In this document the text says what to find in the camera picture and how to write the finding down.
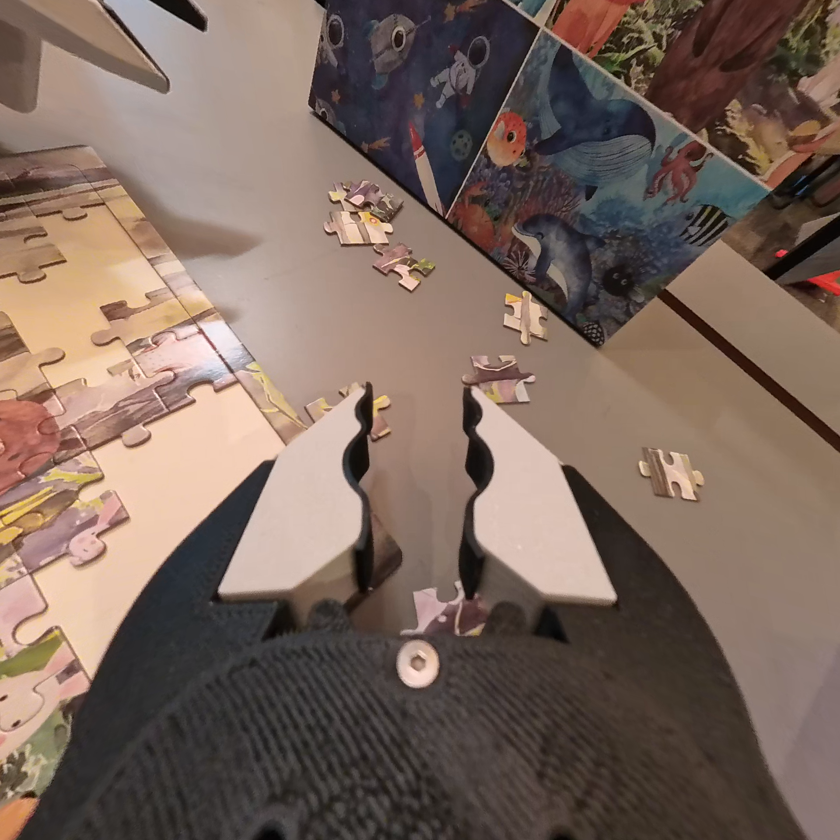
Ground grey white puzzle piece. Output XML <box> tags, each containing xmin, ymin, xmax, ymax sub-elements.
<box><xmin>640</xmin><ymin>448</ymin><xmax>706</xmax><ymax>503</ymax></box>

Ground partly assembled jigsaw puzzle tray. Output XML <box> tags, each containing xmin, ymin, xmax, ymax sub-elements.
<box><xmin>0</xmin><ymin>146</ymin><xmax>404</xmax><ymax>840</ymax></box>

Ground yellow green puzzle piece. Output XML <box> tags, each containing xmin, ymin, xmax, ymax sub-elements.
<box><xmin>305</xmin><ymin>384</ymin><xmax>392</xmax><ymax>442</ymax></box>

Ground purple yellow puzzle piece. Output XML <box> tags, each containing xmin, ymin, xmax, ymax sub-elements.
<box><xmin>402</xmin><ymin>581</ymin><xmax>491</xmax><ymax>636</ymax></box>

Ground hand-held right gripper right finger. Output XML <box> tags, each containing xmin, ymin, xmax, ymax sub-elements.
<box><xmin>459</xmin><ymin>386</ymin><xmax>619</xmax><ymax>611</ymax></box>

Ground pale yellow puzzle piece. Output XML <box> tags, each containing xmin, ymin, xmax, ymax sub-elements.
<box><xmin>503</xmin><ymin>290</ymin><xmax>550</xmax><ymax>346</ymax></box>

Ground purple white puzzle piece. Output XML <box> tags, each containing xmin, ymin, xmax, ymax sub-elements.
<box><xmin>461</xmin><ymin>354</ymin><xmax>536</xmax><ymax>404</ymax></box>

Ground purple green puzzle piece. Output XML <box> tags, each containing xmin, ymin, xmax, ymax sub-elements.
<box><xmin>373</xmin><ymin>243</ymin><xmax>436</xmax><ymax>293</ymax></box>

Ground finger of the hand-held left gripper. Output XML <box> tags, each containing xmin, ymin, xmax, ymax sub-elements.
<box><xmin>0</xmin><ymin>0</ymin><xmax>172</xmax><ymax>114</ymax></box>
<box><xmin>104</xmin><ymin>0</ymin><xmax>209</xmax><ymax>32</ymax></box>

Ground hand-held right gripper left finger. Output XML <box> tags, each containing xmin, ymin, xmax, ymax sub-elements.
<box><xmin>217</xmin><ymin>382</ymin><xmax>375</xmax><ymax>611</ymax></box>

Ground illustrated puzzle picture board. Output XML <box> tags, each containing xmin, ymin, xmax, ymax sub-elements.
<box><xmin>308</xmin><ymin>0</ymin><xmax>840</xmax><ymax>347</ymax></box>

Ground clump of puzzle pieces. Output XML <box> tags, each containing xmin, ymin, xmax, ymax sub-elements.
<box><xmin>323</xmin><ymin>179</ymin><xmax>404</xmax><ymax>248</ymax></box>

